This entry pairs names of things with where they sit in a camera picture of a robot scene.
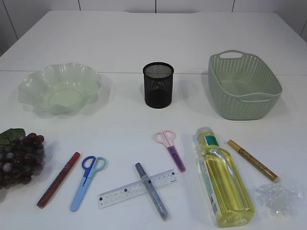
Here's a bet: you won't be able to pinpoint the green plastic woven basket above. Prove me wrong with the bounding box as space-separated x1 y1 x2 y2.
208 51 283 120

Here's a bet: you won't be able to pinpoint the black mesh pen holder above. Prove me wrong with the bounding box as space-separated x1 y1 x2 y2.
143 62 174 109

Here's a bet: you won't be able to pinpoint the silver glitter marker pen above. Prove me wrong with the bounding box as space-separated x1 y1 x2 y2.
135 162 169 221

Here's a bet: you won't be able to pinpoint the clear plastic ruler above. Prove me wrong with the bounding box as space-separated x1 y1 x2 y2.
97 170 178 209

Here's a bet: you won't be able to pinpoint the purple artificial grape bunch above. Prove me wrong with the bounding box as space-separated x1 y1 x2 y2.
0 128 45 188

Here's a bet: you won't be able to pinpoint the yellow tea drink bottle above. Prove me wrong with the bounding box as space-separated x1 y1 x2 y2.
193 126 255 228

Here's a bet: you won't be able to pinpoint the pale green wavy glass plate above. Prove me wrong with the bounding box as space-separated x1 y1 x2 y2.
18 62 100 115

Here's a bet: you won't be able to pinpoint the gold glitter marker pen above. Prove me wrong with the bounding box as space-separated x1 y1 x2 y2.
227 139 279 183

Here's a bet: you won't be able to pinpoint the clear plastic sheet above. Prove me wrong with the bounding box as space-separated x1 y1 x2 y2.
254 180 305 217

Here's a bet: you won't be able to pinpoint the pink scissors purple sheath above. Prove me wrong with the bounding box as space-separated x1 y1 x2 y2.
154 130 186 173

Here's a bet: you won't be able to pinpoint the red glitter marker pen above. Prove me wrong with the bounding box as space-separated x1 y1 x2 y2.
36 152 80 209

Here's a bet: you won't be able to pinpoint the blue scissors with sheath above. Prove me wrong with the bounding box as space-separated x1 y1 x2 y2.
70 155 107 212

